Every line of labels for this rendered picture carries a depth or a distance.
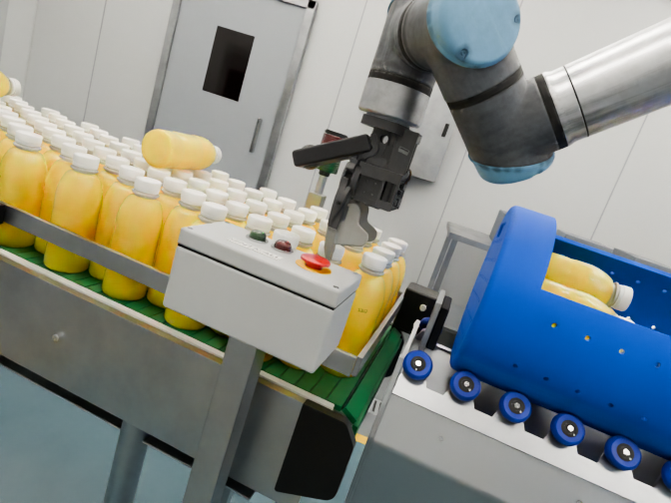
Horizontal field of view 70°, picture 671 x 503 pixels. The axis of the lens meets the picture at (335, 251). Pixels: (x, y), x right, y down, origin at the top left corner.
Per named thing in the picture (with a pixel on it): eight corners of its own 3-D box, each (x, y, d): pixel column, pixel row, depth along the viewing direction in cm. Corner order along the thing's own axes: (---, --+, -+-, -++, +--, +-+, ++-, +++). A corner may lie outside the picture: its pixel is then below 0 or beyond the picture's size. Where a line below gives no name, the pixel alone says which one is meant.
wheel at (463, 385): (471, 363, 71) (468, 366, 73) (445, 375, 71) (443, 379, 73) (487, 391, 69) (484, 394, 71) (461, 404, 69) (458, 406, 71)
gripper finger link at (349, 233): (353, 272, 65) (376, 210, 65) (315, 257, 67) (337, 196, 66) (357, 272, 68) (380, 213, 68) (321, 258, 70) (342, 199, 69)
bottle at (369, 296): (315, 353, 81) (348, 251, 76) (354, 363, 82) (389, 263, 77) (317, 374, 74) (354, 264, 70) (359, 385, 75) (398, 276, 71)
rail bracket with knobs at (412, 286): (419, 346, 98) (437, 301, 96) (387, 332, 100) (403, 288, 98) (425, 332, 108) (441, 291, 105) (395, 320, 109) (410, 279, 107)
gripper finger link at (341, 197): (335, 229, 65) (356, 168, 64) (324, 225, 65) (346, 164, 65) (341, 231, 69) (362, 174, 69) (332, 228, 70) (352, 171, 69)
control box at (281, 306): (313, 375, 52) (341, 289, 49) (161, 305, 56) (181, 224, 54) (338, 345, 61) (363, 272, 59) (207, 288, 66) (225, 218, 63)
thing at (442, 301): (423, 376, 78) (450, 307, 75) (409, 370, 79) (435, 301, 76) (429, 355, 88) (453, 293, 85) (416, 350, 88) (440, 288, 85)
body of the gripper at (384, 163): (387, 217, 64) (417, 129, 62) (330, 196, 66) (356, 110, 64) (396, 214, 72) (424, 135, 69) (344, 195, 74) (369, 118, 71)
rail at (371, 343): (355, 377, 65) (362, 358, 65) (350, 374, 66) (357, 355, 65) (401, 306, 103) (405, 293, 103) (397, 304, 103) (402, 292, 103)
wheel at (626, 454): (628, 428, 66) (621, 430, 68) (602, 443, 66) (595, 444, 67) (651, 461, 64) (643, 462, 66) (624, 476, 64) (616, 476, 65)
